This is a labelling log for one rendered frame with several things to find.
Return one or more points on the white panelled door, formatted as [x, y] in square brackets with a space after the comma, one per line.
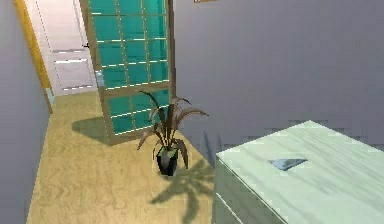
[63, 50]

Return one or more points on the brown house plant black pot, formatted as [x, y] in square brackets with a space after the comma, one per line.
[166, 140]

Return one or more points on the flat dark grey device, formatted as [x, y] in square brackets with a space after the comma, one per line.
[286, 163]

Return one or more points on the teal glass-paned wooden door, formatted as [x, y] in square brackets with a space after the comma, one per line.
[133, 66]

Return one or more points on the pale green chest of drawers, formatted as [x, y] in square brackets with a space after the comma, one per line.
[300, 180]

